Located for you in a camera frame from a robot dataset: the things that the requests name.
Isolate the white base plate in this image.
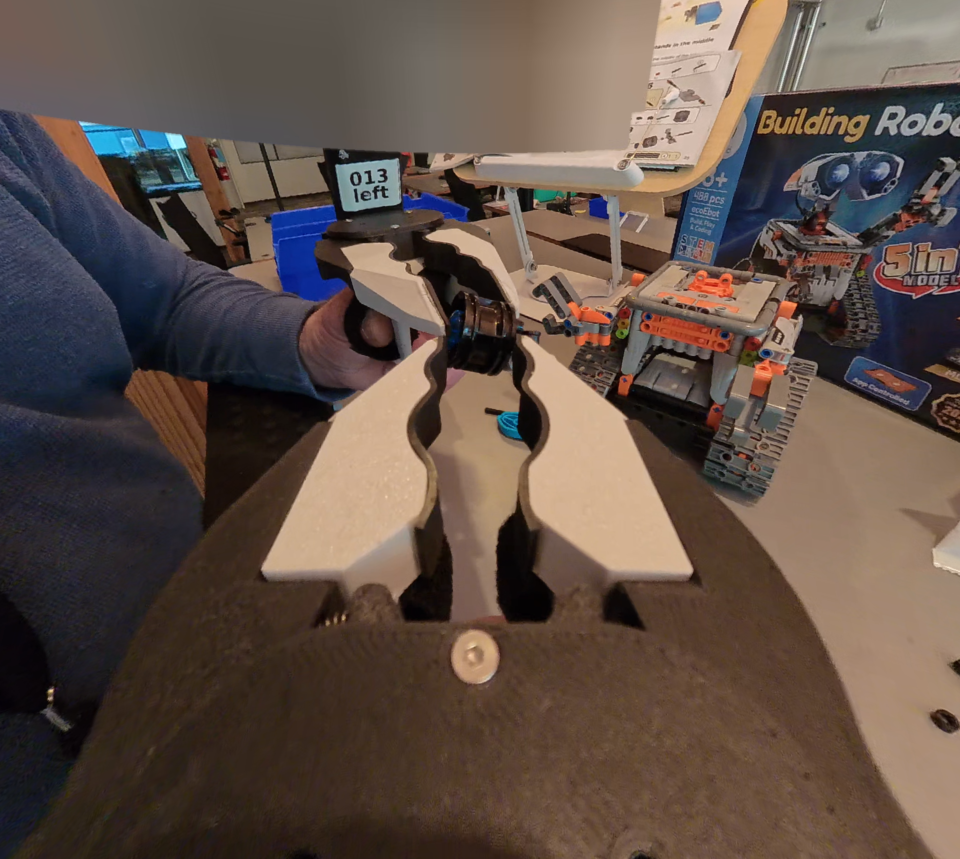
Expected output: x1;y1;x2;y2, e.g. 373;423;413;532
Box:
521;270;631;320

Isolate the blue robot kit box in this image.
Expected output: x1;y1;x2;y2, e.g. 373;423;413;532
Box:
675;82;960;440

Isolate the black perforated panel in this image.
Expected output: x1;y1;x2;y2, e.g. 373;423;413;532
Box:
202;386;339;523

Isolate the person's left forearm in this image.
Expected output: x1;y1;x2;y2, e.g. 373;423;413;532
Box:
127;229;324;399

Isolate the instruction booklet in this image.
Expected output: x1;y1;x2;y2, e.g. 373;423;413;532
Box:
626;0;819;170

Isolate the person's left hand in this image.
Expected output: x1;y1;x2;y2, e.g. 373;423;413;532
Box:
300;290;400;391

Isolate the tracked toy robot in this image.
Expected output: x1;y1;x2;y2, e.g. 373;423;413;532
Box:
541;261;819;500

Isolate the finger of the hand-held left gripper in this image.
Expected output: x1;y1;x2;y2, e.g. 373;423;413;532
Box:
349;244;449;361
424;227;520;318

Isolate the black toy wheel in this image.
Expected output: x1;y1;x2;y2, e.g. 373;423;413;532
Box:
446;292;520;374

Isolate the blue storage bin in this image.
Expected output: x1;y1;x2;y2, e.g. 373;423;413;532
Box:
270;195;470;298

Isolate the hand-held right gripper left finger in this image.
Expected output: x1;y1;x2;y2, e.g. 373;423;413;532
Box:
261;338;445;603

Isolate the tan wooden board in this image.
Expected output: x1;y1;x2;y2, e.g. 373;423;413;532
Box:
33;116;207;493

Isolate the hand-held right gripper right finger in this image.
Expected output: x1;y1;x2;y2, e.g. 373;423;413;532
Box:
516;336;695;584

